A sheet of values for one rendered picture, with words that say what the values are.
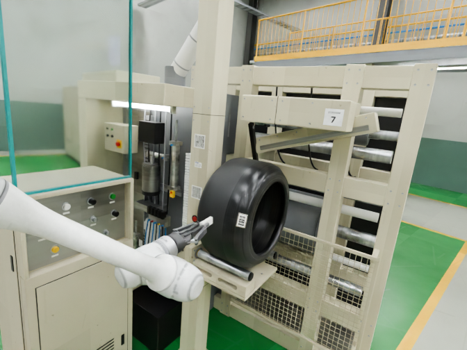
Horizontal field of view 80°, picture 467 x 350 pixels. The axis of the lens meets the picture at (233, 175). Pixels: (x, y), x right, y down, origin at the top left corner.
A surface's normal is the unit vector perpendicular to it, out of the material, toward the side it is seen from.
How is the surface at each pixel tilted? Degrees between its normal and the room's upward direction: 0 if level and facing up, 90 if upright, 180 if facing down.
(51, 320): 90
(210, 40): 90
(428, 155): 90
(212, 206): 72
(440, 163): 90
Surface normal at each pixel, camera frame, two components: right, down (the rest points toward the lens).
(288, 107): -0.56, 0.14
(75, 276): 0.83, 0.20
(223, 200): -0.47, -0.29
